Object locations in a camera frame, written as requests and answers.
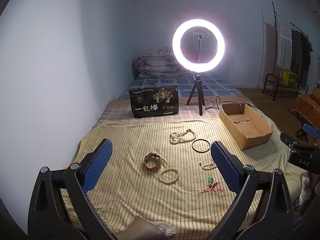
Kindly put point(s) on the black clothes rack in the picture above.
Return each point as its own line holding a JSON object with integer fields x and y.
{"x": 275, "y": 80}

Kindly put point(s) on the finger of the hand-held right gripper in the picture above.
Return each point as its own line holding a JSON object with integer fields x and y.
{"x": 288, "y": 140}
{"x": 311, "y": 130}

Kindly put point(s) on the cardboard box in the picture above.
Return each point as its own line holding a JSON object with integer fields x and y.
{"x": 247, "y": 136}

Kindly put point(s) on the yellow box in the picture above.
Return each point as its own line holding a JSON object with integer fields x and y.
{"x": 289, "y": 78}

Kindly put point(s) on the black phone holder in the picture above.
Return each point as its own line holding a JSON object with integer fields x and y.
{"x": 199, "y": 45}

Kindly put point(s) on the black bangle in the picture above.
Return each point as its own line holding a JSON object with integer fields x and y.
{"x": 192, "y": 147}

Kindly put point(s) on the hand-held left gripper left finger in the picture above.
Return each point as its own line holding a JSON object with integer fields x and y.
{"x": 97, "y": 165}

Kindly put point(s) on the beige fuzzy cloth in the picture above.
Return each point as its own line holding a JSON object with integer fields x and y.
{"x": 147, "y": 228}

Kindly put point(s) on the white striped towel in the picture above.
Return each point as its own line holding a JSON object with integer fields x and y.
{"x": 283, "y": 42}

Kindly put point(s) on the blue checked bed sheet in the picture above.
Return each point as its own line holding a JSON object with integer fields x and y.
{"x": 220, "y": 85}

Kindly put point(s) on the tan checked blanket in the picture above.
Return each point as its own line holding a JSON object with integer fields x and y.
{"x": 117, "y": 110}

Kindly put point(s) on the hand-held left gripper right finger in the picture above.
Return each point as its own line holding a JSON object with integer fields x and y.
{"x": 225, "y": 165}

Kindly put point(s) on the person's right hand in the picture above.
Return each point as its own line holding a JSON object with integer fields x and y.
{"x": 305, "y": 187}

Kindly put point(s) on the dark hanging clothes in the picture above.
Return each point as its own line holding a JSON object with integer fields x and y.
{"x": 300, "y": 55}

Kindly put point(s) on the black printed gift box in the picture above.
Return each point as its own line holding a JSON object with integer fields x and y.
{"x": 155, "y": 105}

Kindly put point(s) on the black tripod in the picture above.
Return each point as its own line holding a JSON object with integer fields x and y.
{"x": 199, "y": 92}

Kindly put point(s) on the yellow striped sheet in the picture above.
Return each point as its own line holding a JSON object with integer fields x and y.
{"x": 140, "y": 200}

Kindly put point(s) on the folded floral quilt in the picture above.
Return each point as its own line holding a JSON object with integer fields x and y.
{"x": 155, "y": 62}

